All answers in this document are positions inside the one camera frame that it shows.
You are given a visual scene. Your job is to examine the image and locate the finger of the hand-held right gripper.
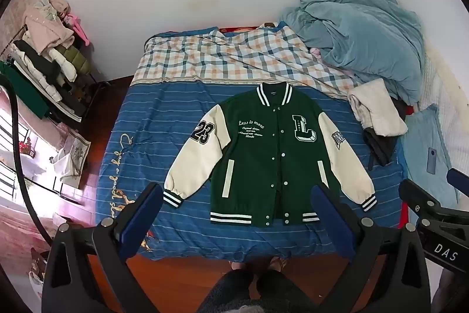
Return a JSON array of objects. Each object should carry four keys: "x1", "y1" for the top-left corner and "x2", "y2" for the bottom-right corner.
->
[
  {"x1": 446, "y1": 168, "x2": 469, "y2": 193},
  {"x1": 399, "y1": 179, "x2": 441, "y2": 217}
]

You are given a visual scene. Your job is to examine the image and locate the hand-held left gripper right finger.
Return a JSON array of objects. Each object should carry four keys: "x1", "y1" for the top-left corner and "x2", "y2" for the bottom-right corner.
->
[{"x1": 311, "y1": 183, "x2": 435, "y2": 313}]

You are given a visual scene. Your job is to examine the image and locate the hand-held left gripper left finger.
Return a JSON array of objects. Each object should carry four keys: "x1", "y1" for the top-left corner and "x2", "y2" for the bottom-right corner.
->
[{"x1": 42, "y1": 183, "x2": 164, "y2": 313}]

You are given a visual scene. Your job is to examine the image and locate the green varsity jacket cream sleeves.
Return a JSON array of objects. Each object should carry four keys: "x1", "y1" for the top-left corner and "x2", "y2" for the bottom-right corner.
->
[{"x1": 163, "y1": 82, "x2": 378, "y2": 229}]

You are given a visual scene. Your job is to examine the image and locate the pile of clothes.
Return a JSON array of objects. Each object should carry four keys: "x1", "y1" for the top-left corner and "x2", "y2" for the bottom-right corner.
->
[{"x1": 0, "y1": 0, "x2": 96, "y2": 123}]

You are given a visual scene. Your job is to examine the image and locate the pink clothes hanger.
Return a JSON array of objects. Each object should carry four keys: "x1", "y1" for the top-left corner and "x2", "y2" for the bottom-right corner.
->
[{"x1": 64, "y1": 14, "x2": 91, "y2": 46}]

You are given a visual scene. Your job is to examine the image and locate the grey smartphone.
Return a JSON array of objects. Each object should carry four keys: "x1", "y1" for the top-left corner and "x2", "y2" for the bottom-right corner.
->
[{"x1": 427, "y1": 147, "x2": 438, "y2": 174}]

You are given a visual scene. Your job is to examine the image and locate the dark garment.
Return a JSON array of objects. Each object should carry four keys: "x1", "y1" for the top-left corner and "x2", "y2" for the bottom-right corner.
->
[{"x1": 363, "y1": 104, "x2": 414, "y2": 167}]

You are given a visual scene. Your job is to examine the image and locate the cream white garment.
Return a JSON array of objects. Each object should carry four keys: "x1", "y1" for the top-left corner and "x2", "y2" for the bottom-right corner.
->
[{"x1": 347, "y1": 78, "x2": 408, "y2": 137}]

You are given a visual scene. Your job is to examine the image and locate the person's dark trousers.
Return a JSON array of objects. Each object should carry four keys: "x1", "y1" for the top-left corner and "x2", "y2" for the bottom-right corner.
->
[{"x1": 198, "y1": 268, "x2": 319, "y2": 313}]

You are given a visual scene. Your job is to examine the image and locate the blue striped bed sheet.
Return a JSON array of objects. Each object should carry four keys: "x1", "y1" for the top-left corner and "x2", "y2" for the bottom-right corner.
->
[{"x1": 96, "y1": 80, "x2": 407, "y2": 262}]

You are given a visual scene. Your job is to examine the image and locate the white plastic bag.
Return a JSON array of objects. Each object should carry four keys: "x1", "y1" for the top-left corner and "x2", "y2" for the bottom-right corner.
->
[{"x1": 28, "y1": 250, "x2": 49, "y2": 301}]

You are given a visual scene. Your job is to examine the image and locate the light blue blanket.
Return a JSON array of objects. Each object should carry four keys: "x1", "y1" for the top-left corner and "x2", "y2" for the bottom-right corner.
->
[{"x1": 280, "y1": 0, "x2": 426, "y2": 104}]

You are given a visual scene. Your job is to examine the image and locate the plaid quilt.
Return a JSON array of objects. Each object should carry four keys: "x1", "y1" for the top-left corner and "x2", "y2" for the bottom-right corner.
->
[{"x1": 131, "y1": 23, "x2": 361, "y2": 101}]

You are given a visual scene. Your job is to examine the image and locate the red pillow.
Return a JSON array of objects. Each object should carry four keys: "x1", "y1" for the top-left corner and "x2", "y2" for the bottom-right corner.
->
[{"x1": 220, "y1": 24, "x2": 279, "y2": 33}]

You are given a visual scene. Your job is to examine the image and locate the black cable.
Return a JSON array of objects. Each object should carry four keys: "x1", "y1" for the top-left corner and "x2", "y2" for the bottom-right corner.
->
[{"x1": 0, "y1": 75, "x2": 52, "y2": 248}]

